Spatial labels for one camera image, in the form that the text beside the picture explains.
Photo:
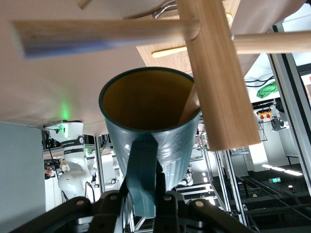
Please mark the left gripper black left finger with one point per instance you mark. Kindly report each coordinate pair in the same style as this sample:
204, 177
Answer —
73, 213

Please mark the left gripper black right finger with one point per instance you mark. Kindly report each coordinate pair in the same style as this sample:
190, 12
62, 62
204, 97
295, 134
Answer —
175, 213

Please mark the dark teal cup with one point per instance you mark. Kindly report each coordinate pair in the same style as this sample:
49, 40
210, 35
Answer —
145, 102

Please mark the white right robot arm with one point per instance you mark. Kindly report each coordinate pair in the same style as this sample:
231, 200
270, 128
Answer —
71, 170

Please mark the wooden mug tree rack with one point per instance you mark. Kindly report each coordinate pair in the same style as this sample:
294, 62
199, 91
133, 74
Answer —
218, 85

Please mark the green crumpled cloth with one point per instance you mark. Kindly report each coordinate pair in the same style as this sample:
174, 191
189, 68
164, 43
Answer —
267, 90

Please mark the lemon slice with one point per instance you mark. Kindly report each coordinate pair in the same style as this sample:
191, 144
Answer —
229, 19

